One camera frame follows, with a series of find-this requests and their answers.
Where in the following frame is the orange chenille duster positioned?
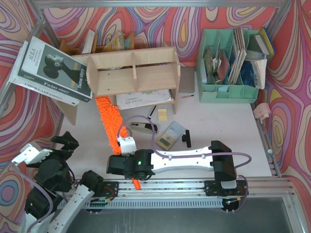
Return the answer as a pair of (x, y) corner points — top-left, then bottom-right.
(94, 95), (142, 191)

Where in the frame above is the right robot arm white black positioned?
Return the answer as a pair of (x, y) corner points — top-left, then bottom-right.
(106, 141), (237, 189)

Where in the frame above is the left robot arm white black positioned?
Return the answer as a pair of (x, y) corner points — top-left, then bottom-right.
(14, 132), (104, 233)

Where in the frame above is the wooden bookshelf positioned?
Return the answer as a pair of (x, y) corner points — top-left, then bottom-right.
(65, 46), (182, 126)

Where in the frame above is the silver black stapler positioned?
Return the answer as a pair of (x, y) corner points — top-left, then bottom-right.
(130, 122), (153, 134)

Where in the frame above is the small calculator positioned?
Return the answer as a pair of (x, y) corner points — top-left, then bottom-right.
(156, 121), (186, 150)

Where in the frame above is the black white marker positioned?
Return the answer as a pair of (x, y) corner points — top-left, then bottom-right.
(147, 105), (158, 119)

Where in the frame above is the yellow sticky notes pad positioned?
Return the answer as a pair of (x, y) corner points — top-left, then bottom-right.
(157, 108), (168, 121)

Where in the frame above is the spiral notebook under shelf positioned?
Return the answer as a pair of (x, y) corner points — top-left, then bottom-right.
(116, 89), (174, 110)

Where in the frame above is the black white Twins story book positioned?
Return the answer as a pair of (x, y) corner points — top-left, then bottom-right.
(17, 36), (92, 102)

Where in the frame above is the white book under top book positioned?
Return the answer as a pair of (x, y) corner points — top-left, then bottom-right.
(9, 41), (80, 106)

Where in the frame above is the brown wooden book rack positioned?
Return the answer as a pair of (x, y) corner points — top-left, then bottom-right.
(59, 31), (136, 55)

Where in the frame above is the mint green desk organizer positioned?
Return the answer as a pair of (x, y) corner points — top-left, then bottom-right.
(196, 29), (259, 103)

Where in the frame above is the red booklet in organizer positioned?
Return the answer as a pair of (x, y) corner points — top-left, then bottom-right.
(217, 50), (231, 81)

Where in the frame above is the pink pig figurine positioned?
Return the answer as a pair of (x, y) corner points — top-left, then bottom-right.
(253, 102), (271, 124)

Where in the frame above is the open white book in organizer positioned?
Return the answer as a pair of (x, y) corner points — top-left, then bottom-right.
(251, 59), (267, 89)

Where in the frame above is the stack of thin beige books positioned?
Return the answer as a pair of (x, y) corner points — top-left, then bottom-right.
(228, 27), (246, 84)

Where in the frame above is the blue yellow book in organizer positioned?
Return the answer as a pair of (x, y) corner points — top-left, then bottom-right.
(254, 27), (275, 56)

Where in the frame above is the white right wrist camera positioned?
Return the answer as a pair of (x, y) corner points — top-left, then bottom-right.
(117, 136), (137, 156)

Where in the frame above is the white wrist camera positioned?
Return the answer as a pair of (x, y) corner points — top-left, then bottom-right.
(117, 136), (137, 156)
(12, 142), (52, 165)

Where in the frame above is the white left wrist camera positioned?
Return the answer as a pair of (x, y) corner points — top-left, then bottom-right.
(12, 142), (52, 165)

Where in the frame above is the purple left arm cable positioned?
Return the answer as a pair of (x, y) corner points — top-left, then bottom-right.
(12, 165), (54, 229)

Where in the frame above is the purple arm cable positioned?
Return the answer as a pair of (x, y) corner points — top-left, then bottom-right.
(12, 165), (54, 229)
(117, 115), (252, 195)

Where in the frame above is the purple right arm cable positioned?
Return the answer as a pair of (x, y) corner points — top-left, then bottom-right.
(117, 115), (252, 195)

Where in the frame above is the aluminium mounting rail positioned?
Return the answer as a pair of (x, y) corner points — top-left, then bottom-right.
(34, 180), (292, 198)

